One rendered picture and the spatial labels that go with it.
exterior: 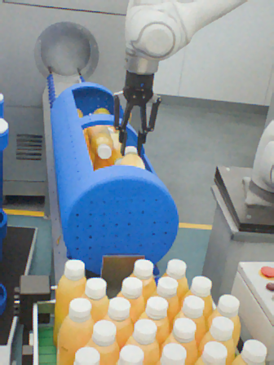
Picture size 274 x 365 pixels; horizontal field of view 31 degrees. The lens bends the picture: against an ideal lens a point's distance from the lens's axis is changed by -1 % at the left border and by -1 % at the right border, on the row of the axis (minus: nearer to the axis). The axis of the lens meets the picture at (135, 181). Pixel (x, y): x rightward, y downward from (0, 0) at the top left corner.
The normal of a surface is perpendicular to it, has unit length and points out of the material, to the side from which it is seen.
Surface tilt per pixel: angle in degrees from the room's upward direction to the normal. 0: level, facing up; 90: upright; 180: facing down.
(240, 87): 90
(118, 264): 90
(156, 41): 95
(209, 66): 90
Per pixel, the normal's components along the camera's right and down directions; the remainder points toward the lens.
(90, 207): 0.18, 0.43
